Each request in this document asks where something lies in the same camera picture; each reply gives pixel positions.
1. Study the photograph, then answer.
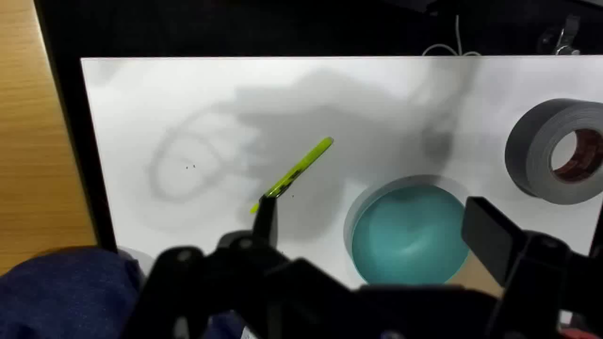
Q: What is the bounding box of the dark blue cloth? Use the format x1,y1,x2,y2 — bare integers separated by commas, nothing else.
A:
0,248,245,339

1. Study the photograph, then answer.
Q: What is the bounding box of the green pen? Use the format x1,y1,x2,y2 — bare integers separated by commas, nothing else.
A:
250,137,334,215

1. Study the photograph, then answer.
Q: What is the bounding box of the grey duct tape roll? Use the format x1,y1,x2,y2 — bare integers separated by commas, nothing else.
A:
505,98,603,205

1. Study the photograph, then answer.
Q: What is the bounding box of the light blue bowl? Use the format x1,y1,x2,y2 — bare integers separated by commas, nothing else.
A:
344,175,471,286

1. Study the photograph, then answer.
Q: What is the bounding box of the white cable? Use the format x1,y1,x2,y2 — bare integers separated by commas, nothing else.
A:
422,15,482,57

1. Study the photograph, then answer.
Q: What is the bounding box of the white paper sheet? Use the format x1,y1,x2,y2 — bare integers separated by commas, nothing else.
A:
81,55,603,289

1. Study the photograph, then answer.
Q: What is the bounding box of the metal clamp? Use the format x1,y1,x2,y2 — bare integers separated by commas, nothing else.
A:
537,15,582,56

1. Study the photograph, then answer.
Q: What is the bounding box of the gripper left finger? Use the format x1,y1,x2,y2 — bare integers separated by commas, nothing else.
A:
123,196,359,339

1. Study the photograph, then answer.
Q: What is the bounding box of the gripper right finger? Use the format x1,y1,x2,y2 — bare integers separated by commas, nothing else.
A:
461,197,603,339

